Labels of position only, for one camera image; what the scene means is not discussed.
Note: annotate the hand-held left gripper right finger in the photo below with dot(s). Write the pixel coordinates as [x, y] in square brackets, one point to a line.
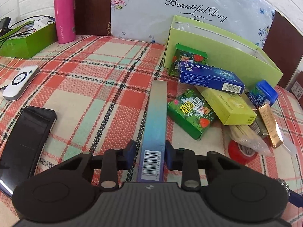
[169, 156]

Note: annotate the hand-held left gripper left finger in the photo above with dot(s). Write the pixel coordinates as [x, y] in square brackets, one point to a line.
[131, 153]

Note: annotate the long blue gradient box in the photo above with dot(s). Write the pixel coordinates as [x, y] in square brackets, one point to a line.
[153, 123]

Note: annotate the gold box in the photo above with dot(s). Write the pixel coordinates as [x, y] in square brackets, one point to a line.
[269, 125]

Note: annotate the blue-lidded jar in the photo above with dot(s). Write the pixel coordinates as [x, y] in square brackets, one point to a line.
[266, 89]

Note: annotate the large light green box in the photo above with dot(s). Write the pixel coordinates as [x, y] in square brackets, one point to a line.
[213, 42]

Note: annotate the green printed small box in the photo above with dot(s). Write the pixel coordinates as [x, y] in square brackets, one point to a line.
[187, 54]
[189, 113]

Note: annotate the red tape roll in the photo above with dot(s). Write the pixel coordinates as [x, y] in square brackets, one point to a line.
[236, 153]

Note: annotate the plaid bedsheet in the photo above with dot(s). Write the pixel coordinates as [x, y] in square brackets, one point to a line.
[94, 94]

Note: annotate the plastic bag of sticks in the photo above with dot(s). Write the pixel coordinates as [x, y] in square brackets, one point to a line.
[243, 136]

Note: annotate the yellow-green box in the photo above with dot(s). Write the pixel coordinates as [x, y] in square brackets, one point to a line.
[232, 106]

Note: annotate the blue medicine box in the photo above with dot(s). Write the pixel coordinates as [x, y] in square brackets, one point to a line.
[203, 75]

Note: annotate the dark olive box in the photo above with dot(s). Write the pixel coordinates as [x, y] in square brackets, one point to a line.
[260, 128]

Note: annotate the black smartphone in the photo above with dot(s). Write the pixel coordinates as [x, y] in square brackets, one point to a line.
[23, 134]

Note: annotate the white round-button device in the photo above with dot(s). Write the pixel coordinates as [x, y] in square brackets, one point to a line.
[21, 80]

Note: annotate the brown board with white label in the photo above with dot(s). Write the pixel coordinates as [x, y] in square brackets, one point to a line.
[296, 85]

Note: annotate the dark green open box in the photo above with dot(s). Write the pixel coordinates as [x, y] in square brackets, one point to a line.
[26, 45]

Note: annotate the pink thermos bottle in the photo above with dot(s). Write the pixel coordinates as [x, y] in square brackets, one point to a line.
[64, 16]

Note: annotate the brown wooden headboard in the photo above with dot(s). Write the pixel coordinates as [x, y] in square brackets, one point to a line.
[94, 4]

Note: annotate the small white box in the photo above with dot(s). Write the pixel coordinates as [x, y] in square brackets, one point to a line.
[43, 23]

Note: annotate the black charger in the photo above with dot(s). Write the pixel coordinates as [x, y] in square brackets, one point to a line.
[4, 24]

